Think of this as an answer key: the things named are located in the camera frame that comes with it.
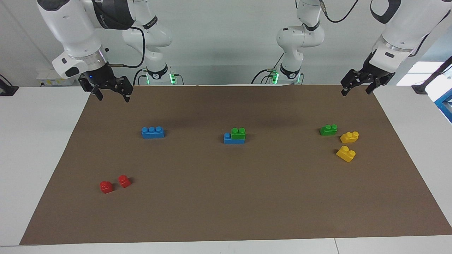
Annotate black table clamp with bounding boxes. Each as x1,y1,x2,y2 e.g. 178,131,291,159
0,75,19,97

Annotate brown table mat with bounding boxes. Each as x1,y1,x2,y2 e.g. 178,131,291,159
19,84,452,246

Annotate black base cable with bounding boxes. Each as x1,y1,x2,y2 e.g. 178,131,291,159
251,53,285,85
133,68,147,86

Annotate black stand with pole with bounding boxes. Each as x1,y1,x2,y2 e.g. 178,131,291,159
411,56,452,94

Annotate white power strip box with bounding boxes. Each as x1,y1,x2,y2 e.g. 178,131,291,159
36,69,76,86

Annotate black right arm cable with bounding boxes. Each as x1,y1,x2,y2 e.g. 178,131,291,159
106,25,146,68

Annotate blue three-stud block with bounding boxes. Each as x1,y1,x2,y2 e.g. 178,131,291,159
224,132,246,145
141,126,165,139

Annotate yellow two-stud block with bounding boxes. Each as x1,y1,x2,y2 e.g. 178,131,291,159
340,131,359,144
336,146,356,163

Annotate black left base cable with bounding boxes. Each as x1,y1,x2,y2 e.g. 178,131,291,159
251,53,285,85

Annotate blue metal frame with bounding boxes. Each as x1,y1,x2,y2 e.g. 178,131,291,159
434,88,452,123

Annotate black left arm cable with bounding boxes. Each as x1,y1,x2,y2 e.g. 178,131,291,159
320,0,359,23

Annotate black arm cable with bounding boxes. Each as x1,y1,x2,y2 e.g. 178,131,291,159
320,0,359,23
106,25,146,68

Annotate black right base cable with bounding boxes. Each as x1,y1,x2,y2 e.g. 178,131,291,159
133,68,147,86

